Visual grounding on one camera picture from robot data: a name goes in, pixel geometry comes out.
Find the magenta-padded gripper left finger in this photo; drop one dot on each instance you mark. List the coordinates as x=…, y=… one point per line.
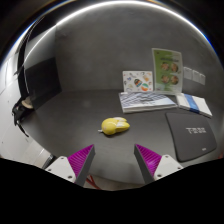
x=63, y=167

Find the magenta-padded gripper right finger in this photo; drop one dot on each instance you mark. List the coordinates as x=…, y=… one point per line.
x=165, y=165

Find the yellow computer mouse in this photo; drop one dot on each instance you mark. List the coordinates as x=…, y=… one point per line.
x=113, y=126

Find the grey striped book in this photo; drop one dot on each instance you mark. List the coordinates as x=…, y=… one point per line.
x=145, y=101

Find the white and blue booklet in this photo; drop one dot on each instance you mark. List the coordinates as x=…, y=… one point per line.
x=195, y=104

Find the black chair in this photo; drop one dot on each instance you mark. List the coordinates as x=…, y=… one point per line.
x=19, y=113

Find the white illustrated card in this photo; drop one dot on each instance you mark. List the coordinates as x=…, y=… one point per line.
x=137, y=81

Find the green sign in clear stand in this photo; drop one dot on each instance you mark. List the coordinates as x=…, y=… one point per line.
x=167, y=71

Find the white wall sockets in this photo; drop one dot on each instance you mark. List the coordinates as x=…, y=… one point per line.
x=194, y=75

